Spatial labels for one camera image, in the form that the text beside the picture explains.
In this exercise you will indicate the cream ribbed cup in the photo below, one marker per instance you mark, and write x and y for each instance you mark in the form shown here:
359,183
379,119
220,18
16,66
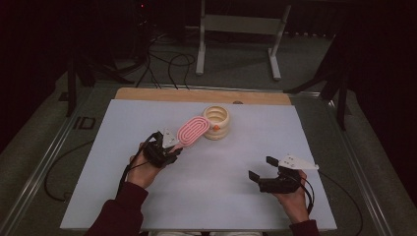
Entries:
220,131

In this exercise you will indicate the person's left hand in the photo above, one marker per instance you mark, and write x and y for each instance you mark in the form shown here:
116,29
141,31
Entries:
142,172

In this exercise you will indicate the black tripod stand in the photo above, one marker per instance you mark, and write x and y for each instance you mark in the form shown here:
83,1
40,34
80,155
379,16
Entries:
341,98
71,88

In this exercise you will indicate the aluminium floor rail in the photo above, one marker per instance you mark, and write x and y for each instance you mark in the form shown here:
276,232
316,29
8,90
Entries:
360,183
42,167

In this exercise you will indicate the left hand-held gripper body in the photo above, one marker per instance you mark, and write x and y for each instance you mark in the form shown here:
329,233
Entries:
157,152

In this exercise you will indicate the white metal stand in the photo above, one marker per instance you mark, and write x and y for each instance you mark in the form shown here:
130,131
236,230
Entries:
242,24

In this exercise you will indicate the pink hairbrush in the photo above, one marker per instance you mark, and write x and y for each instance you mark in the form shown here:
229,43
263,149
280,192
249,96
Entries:
193,129

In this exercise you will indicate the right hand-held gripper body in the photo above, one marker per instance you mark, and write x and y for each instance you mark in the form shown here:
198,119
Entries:
282,183

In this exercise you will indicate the person's right hand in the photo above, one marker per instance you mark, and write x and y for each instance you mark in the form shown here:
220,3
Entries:
295,206

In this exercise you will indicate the pale lilac board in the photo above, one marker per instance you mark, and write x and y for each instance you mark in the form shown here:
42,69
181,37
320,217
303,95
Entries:
209,190

